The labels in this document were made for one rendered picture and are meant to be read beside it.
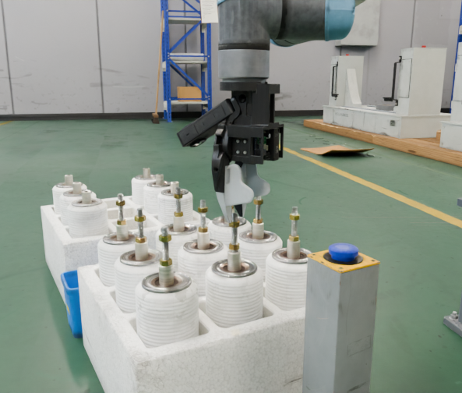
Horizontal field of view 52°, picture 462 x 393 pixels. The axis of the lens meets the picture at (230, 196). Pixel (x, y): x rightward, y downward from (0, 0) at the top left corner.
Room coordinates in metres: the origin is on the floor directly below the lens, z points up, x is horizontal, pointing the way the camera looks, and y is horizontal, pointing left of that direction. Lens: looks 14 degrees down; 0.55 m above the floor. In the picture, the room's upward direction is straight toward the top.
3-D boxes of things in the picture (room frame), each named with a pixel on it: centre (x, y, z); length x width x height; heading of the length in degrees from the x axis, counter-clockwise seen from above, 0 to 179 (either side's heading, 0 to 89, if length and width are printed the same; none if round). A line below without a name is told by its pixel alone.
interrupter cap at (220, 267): (0.73, -0.01, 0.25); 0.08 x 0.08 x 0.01
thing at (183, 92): (6.82, 0.58, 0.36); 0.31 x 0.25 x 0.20; 102
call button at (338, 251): (0.62, -0.15, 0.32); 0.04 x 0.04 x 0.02
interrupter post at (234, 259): (0.73, -0.01, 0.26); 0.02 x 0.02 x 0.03
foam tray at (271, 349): (0.83, 0.05, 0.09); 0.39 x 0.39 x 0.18; 28
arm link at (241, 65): (0.72, -0.02, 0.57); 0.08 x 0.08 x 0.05
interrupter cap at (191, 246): (0.83, 0.05, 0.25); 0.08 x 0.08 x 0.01
